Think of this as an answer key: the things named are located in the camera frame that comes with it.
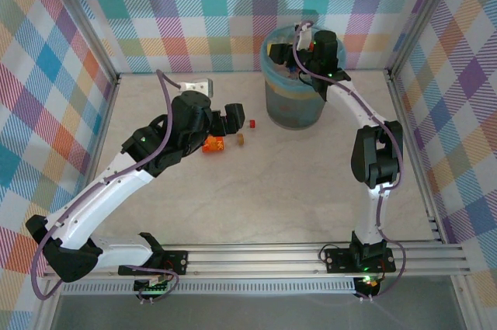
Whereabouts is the aluminium frame post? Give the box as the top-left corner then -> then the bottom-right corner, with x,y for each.
386,0 -> 465,81
36,0 -> 122,82

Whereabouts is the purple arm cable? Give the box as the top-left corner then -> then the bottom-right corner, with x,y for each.
293,21 -> 408,304
33,69 -> 183,306

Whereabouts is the aluminium floor rail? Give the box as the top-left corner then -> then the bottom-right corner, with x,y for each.
384,69 -> 482,330
34,73 -> 122,330

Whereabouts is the orange label bottle gold cap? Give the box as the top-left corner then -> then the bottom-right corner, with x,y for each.
201,134 -> 246,156

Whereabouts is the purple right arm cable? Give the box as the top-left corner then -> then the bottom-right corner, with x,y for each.
293,21 -> 408,304

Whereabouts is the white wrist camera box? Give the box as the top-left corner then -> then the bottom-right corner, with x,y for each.
297,23 -> 315,51
178,78 -> 215,98

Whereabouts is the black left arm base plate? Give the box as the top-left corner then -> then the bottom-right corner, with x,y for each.
118,248 -> 190,277

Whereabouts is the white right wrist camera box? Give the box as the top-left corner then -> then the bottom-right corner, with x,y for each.
297,23 -> 315,51

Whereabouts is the slotted grey cable duct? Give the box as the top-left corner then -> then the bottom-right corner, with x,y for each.
60,282 -> 358,295

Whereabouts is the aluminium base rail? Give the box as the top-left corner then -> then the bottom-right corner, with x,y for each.
42,242 -> 469,280

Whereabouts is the mesh bin with blue liner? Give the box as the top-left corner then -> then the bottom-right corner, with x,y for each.
260,23 -> 347,131

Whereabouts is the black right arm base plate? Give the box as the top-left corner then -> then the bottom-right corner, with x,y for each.
324,247 -> 397,273

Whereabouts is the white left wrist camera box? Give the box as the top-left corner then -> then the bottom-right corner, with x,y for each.
178,78 -> 215,98

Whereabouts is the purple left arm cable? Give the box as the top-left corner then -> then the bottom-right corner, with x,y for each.
33,69 -> 183,306

